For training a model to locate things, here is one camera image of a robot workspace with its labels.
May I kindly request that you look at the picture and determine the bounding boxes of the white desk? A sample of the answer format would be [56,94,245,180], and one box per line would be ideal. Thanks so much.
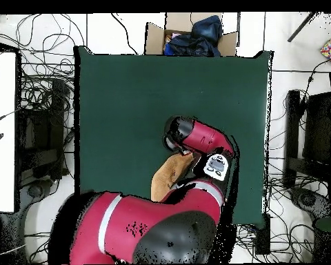
[0,50,17,213]

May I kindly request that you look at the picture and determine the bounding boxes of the black cable tangle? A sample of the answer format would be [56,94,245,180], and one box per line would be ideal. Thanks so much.
[0,13,86,111]
[235,90,321,263]
[23,231,51,265]

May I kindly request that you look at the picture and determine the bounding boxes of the tan terry towel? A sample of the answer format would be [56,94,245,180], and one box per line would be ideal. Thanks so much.
[150,152,195,203]

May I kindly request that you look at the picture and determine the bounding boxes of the grey metal bar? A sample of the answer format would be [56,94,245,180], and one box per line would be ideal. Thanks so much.
[287,12,317,43]

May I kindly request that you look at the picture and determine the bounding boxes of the grey chair base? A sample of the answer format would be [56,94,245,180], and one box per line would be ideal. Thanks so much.
[0,176,59,264]
[288,186,331,222]

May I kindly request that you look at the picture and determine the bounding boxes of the long black cable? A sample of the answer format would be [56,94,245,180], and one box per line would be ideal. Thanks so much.
[110,12,139,55]

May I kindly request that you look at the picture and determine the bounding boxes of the black rectangular floor unit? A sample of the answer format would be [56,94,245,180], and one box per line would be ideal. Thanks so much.
[254,213,272,255]

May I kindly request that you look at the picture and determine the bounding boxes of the dark blue garment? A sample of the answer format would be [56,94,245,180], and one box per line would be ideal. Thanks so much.
[164,14,223,57]

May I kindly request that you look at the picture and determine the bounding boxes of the black frame stand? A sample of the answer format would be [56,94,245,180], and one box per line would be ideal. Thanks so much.
[18,79,70,181]
[283,89,331,188]

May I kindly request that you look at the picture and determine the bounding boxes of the brown cardboard box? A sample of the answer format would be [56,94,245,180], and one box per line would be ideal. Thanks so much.
[144,12,239,57]

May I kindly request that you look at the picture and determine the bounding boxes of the dark green table cloth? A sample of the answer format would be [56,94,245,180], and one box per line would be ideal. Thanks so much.
[73,46,273,226]

